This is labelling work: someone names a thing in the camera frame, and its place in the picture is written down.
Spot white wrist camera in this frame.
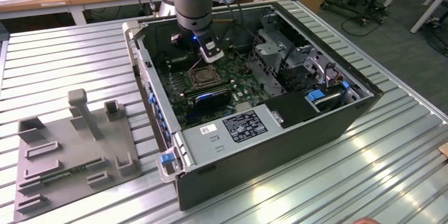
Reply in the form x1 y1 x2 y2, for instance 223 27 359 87
194 28 226 64

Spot CPU socket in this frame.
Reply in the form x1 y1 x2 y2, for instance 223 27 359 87
187 66 222 90

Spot grey power supply unit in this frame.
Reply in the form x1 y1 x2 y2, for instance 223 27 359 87
174 104 286 166

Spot blue case latch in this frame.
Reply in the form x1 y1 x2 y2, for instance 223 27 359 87
159 153 175 166

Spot grey parts rack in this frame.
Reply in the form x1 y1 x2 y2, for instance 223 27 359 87
12 88 143 222

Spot black plastic shroud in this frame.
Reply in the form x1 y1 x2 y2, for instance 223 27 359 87
264 94 323 130

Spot silver CPU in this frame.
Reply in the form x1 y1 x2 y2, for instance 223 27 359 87
194 69 216 84

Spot metal socket cover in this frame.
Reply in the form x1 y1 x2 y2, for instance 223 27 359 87
188 67 222 88

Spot silver finned heat sink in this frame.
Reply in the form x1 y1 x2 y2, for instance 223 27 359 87
235 102 256 112

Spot green motherboard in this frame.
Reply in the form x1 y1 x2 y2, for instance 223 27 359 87
156 50 284 127

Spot silver drive cage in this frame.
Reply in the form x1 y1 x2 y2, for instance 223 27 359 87
248 11 318 92

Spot blue disk carrier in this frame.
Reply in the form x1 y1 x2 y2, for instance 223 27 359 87
303 90 326 103

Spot black graphics card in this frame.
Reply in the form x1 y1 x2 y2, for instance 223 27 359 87
194 88 232 112

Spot black PC case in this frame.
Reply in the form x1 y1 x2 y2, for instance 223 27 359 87
122 0 386 211

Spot silver drive bracket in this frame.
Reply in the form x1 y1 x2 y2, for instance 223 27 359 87
292 45 344 90

